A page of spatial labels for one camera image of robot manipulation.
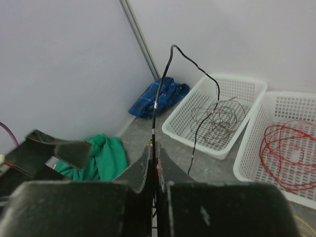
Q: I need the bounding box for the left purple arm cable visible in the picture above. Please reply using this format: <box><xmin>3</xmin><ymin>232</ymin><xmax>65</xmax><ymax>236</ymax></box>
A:
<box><xmin>0</xmin><ymin>121</ymin><xmax>19</xmax><ymax>148</ymax></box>

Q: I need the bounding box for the blue plaid cloth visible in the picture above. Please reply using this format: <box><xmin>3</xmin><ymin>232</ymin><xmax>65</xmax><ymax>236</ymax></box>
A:
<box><xmin>128</xmin><ymin>77</ymin><xmax>191</xmax><ymax>120</ymax></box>

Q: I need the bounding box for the brown wire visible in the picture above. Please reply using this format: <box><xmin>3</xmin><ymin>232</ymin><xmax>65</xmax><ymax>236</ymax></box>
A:
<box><xmin>191</xmin><ymin>96</ymin><xmax>246</xmax><ymax>144</ymax></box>

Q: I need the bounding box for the yellow wire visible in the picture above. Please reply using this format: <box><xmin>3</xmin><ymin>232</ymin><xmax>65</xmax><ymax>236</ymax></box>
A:
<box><xmin>293</xmin><ymin>214</ymin><xmax>316</xmax><ymax>237</ymax></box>

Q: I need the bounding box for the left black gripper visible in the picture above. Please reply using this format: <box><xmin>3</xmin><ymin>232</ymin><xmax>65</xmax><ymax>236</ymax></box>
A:
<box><xmin>0</xmin><ymin>130</ymin><xmax>92</xmax><ymax>197</ymax></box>

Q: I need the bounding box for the left white plastic basket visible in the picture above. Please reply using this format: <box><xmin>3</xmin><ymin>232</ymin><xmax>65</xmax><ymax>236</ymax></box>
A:
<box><xmin>162</xmin><ymin>75</ymin><xmax>268</xmax><ymax>160</ymax></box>

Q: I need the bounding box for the white plastic basket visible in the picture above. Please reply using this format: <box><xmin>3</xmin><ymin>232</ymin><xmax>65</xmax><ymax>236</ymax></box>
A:
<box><xmin>162</xmin><ymin>75</ymin><xmax>268</xmax><ymax>160</ymax></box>
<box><xmin>233</xmin><ymin>91</ymin><xmax>316</xmax><ymax>209</ymax></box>

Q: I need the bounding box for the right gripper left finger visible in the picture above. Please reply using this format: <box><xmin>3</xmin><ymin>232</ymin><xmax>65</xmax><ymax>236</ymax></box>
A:
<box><xmin>0</xmin><ymin>144</ymin><xmax>154</xmax><ymax>237</ymax></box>

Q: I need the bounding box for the green cloth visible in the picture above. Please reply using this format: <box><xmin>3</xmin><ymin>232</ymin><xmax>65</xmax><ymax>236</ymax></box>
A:
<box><xmin>54</xmin><ymin>134</ymin><xmax>128</xmax><ymax>181</ymax></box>

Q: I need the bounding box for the black wire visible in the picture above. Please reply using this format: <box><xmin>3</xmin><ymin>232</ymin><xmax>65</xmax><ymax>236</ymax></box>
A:
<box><xmin>151</xmin><ymin>44</ymin><xmax>220</xmax><ymax>175</ymax></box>

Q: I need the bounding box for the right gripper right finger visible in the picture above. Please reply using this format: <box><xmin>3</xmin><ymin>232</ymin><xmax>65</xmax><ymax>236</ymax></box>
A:
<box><xmin>157</xmin><ymin>144</ymin><xmax>300</xmax><ymax>237</ymax></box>

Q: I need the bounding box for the red wire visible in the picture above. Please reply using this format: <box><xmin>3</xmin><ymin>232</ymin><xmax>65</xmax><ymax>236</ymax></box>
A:
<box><xmin>260</xmin><ymin>119</ymin><xmax>316</xmax><ymax>192</ymax></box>

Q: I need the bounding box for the middle white plastic basket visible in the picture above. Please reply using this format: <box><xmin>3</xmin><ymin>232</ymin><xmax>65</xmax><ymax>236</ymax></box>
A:
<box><xmin>233</xmin><ymin>91</ymin><xmax>316</xmax><ymax>209</ymax></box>

